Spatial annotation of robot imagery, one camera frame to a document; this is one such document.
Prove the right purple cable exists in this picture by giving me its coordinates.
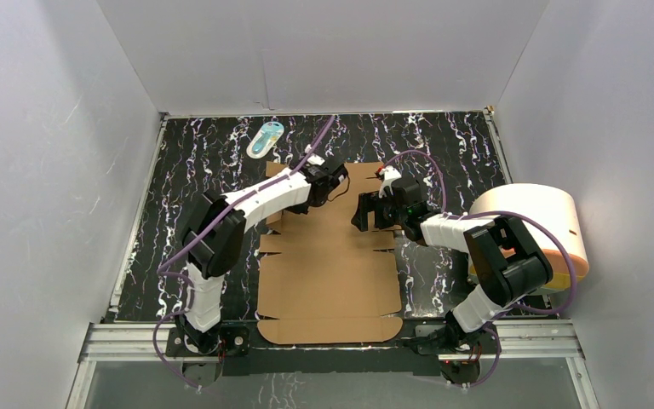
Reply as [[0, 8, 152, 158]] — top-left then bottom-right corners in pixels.
[[384, 148, 578, 389]]

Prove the brown cardboard box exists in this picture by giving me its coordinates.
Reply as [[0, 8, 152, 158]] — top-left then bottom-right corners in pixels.
[[257, 162, 403, 345]]

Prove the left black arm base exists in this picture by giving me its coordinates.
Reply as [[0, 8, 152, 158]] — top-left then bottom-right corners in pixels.
[[164, 316, 250, 389]]

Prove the purple cable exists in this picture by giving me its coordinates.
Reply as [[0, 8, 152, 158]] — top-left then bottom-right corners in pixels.
[[152, 115, 337, 390], [384, 148, 578, 389]]

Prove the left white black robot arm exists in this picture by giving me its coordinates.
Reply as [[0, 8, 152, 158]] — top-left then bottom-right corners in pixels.
[[180, 158, 348, 354]]

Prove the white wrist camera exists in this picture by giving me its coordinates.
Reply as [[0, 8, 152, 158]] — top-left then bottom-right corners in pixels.
[[302, 145, 325, 166], [376, 165, 402, 199]]

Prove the large white tape roll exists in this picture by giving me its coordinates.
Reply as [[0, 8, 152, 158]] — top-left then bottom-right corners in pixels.
[[468, 183, 589, 295]]

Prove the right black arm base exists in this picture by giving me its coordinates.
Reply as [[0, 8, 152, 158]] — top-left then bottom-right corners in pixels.
[[400, 313, 502, 389]]

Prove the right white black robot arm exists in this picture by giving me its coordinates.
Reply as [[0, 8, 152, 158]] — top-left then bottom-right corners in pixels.
[[352, 179, 554, 353]]

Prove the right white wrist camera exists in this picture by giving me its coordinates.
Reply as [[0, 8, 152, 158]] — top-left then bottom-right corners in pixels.
[[376, 165, 402, 199]]

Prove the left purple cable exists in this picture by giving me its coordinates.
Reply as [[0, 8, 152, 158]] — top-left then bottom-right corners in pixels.
[[152, 115, 337, 390]]

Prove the aluminium frame rail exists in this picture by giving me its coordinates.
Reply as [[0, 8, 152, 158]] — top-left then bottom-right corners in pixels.
[[66, 318, 600, 408]]

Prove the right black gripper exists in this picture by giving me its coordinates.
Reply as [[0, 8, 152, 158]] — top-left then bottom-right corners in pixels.
[[350, 190, 406, 233]]

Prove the teal white packaged item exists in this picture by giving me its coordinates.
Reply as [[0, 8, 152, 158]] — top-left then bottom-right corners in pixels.
[[247, 121, 284, 159]]

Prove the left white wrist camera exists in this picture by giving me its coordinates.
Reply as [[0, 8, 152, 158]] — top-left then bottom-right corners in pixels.
[[302, 145, 325, 166]]

